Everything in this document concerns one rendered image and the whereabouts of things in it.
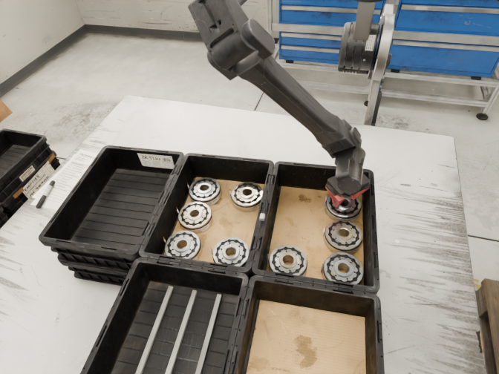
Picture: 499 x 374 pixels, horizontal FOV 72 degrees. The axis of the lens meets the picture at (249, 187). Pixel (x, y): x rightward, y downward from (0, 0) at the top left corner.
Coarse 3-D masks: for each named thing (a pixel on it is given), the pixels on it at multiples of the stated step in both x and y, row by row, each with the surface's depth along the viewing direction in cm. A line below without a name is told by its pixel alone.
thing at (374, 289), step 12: (276, 168) 105; (324, 168) 104; (372, 180) 100; (372, 192) 97; (372, 204) 94; (372, 216) 93; (264, 228) 91; (372, 228) 88; (372, 240) 86; (372, 252) 84; (252, 264) 84; (372, 264) 82; (276, 276) 83; (288, 276) 82; (300, 276) 81; (348, 288) 78; (360, 288) 78; (372, 288) 78
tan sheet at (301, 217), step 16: (288, 192) 112; (304, 192) 111; (320, 192) 111; (288, 208) 107; (304, 208) 107; (320, 208) 107; (288, 224) 103; (304, 224) 103; (320, 224) 102; (272, 240) 100; (288, 240) 99; (304, 240) 99; (320, 240) 99; (320, 256) 95; (320, 272) 92
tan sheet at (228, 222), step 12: (228, 180) 117; (228, 192) 113; (216, 204) 110; (228, 204) 110; (216, 216) 107; (228, 216) 107; (240, 216) 106; (252, 216) 106; (180, 228) 105; (216, 228) 104; (228, 228) 104; (240, 228) 103; (252, 228) 103; (204, 240) 101; (216, 240) 101; (204, 252) 98
